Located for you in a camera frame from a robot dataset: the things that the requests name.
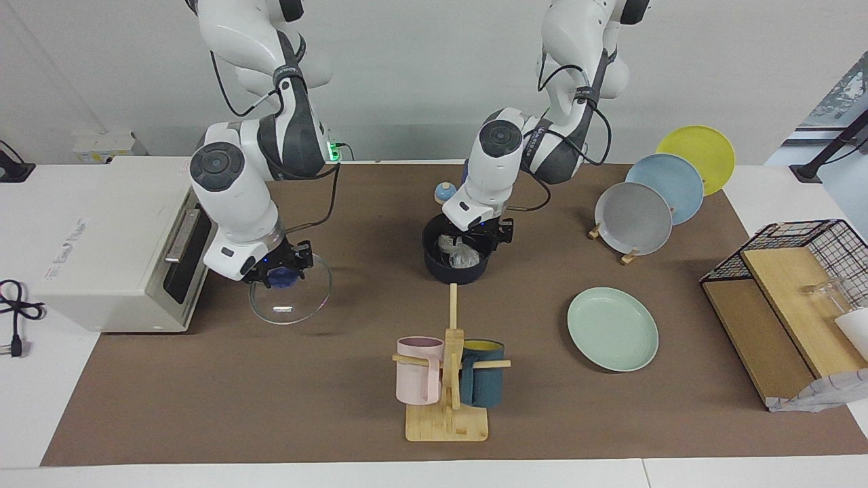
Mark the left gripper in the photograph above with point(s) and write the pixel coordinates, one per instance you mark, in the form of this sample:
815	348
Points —
500	232

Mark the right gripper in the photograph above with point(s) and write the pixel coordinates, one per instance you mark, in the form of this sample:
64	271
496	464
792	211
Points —
266	263

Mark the glass lid with blue knob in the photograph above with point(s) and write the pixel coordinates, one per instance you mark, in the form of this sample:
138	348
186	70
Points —
291	305

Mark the vermicelli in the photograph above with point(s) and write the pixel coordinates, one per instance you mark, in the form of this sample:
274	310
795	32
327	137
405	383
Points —
462	256

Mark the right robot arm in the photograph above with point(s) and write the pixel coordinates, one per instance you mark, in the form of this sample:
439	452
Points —
234	196

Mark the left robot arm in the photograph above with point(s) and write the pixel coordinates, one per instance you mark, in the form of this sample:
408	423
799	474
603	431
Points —
491	176

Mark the grey plate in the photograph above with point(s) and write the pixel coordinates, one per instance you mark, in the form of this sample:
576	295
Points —
630	217

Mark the wooden plate rack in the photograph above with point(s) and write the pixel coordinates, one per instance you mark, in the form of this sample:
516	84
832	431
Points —
629	258

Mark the light green plate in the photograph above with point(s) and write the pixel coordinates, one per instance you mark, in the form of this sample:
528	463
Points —
612	329

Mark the light blue plate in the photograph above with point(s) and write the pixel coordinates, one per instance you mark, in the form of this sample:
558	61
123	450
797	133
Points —
668	183

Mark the yellow plate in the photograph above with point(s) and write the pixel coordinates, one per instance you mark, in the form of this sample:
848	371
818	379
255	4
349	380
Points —
705	152

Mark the small blue round knob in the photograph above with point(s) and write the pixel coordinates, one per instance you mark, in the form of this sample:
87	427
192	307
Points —
445	194

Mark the dark teal mug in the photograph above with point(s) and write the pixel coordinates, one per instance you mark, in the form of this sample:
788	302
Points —
483	383

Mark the pink mug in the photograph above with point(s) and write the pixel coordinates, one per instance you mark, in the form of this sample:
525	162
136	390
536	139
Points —
417	376

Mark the wooden mug rack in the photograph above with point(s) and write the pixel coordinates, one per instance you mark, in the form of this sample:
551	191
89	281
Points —
447	423

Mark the white toaster oven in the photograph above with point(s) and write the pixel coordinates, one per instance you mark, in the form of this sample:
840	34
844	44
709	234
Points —
102	237

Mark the dark brown wooden board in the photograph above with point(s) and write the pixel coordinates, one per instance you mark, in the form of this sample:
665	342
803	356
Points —
756	339

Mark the light wooden board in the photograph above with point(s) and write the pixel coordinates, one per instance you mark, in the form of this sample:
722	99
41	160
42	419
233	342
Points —
790	298

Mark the black stand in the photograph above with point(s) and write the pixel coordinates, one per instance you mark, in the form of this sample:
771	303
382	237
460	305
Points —
831	146
15	171

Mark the clear glass cup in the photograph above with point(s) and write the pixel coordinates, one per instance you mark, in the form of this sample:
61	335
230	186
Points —
824	293

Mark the grey white bag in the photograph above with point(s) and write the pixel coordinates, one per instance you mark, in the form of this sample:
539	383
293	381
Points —
824	396

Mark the white cup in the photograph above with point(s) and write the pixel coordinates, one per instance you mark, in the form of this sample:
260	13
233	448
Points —
856	332

